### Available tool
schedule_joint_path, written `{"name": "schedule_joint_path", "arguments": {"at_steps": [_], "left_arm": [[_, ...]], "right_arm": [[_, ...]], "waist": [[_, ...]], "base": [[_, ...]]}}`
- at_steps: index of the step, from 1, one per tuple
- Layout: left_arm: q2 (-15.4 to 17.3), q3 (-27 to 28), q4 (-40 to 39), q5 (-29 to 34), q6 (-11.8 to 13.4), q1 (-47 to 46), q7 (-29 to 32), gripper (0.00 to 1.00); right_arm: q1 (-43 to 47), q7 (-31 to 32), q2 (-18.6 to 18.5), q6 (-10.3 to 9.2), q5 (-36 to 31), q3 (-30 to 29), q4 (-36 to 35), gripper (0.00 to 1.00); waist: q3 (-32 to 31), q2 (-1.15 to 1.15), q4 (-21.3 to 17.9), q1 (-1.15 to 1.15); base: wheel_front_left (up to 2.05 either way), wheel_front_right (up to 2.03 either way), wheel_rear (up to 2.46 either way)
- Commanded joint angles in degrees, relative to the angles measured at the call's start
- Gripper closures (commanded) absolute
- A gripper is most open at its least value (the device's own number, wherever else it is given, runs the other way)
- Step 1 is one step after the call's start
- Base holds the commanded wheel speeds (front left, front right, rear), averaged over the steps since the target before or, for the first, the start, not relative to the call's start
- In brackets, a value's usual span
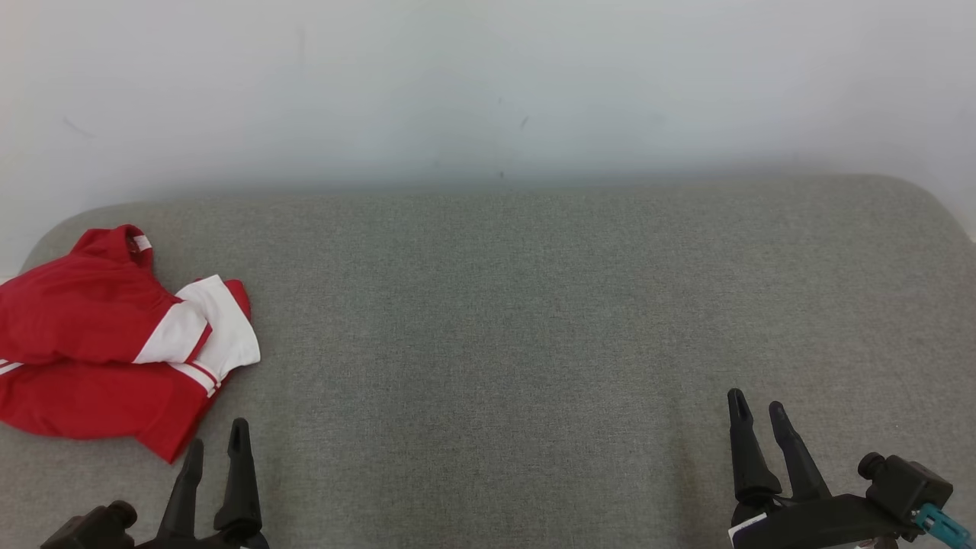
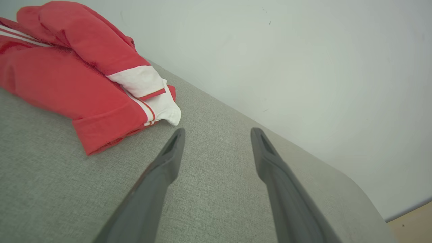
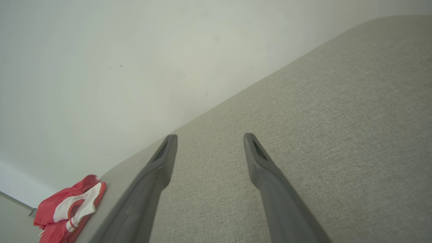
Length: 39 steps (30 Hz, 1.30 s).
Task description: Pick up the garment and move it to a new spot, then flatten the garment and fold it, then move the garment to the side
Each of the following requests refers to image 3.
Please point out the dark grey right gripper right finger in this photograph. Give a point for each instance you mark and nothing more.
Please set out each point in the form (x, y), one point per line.
(273, 195)

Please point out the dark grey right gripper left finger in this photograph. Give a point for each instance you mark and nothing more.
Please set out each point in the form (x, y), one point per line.
(148, 189)

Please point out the red white jersey shirt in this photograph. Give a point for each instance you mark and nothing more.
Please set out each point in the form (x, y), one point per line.
(55, 204)

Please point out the white black baseboard strip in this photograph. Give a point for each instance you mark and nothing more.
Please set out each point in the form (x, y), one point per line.
(15, 199)

